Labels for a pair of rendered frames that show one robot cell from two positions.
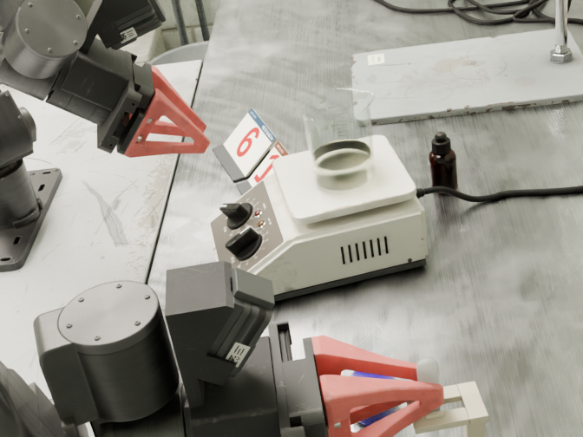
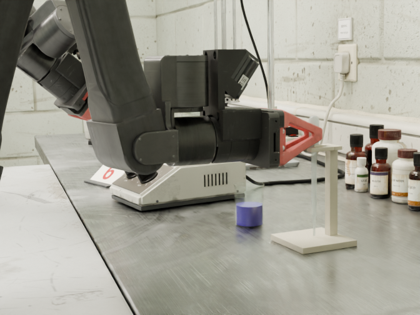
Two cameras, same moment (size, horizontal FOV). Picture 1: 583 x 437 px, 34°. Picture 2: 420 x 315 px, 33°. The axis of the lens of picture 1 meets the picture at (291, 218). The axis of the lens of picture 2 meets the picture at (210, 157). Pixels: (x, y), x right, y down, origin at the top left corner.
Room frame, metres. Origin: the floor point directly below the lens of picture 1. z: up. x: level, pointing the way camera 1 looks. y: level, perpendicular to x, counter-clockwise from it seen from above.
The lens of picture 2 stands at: (-0.34, 0.42, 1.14)
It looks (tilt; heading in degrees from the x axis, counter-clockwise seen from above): 8 degrees down; 336
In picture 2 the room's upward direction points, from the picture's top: 1 degrees counter-clockwise
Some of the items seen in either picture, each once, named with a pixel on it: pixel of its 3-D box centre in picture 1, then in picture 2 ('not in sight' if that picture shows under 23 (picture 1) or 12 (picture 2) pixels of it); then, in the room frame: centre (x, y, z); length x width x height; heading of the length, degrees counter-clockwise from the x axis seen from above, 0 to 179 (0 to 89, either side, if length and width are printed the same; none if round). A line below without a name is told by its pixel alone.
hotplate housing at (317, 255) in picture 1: (321, 220); (183, 175); (0.78, -0.03, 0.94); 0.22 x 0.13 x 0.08; 96
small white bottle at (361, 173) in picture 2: not in sight; (361, 174); (0.68, -0.33, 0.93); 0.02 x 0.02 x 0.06
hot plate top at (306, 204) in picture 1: (341, 177); not in sight; (0.78, -0.05, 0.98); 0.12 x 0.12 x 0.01; 6
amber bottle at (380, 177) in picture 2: not in sight; (380, 172); (0.62, -0.33, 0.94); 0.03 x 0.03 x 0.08
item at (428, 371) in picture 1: (430, 389); (315, 133); (0.42, -0.07, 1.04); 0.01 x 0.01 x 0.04; 0
